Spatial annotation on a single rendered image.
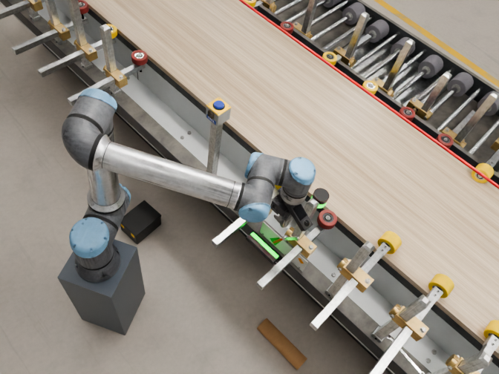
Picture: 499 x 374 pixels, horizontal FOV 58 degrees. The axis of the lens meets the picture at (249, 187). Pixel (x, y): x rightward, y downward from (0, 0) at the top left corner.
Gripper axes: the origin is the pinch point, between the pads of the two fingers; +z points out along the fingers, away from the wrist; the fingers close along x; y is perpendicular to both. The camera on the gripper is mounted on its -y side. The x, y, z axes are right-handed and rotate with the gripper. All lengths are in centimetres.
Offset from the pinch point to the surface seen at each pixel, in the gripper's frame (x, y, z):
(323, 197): -12.3, -4.3, -13.5
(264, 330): 5, -14, 94
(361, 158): -60, 2, 11
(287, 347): 3, -29, 93
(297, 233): -6.2, -3.4, 9.1
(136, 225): 17, 79, 89
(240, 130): -27, 50, 11
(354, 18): -155, 74, 19
